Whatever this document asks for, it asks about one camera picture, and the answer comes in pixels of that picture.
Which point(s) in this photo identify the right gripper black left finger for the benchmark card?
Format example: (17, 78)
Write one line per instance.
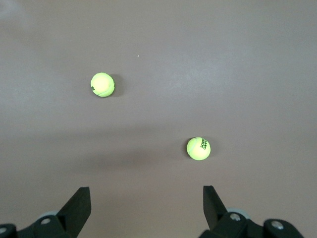
(74, 210)

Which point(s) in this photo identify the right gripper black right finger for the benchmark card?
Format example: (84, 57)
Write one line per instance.
(215, 213)

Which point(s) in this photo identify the yellow tennis ball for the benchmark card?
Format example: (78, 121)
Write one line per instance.
(101, 84)
(198, 148)

